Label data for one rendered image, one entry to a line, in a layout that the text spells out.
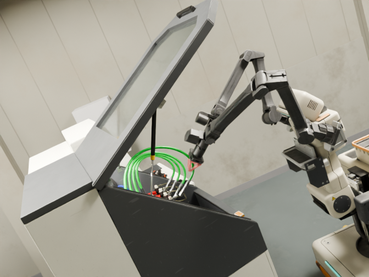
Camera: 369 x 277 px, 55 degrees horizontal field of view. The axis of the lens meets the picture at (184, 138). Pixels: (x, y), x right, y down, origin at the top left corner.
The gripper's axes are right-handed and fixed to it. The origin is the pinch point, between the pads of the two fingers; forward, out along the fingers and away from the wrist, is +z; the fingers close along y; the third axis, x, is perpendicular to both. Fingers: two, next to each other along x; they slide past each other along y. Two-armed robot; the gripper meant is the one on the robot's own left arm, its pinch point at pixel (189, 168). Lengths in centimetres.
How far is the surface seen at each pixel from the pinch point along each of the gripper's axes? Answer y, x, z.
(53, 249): 52, -54, 22
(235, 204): -141, 124, 101
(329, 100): -193, 188, -31
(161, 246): 44.1, -12.3, 15.2
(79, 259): 52, -43, 24
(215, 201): -2.3, 24.4, 16.4
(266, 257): 36, 42, 13
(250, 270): 40, 36, 20
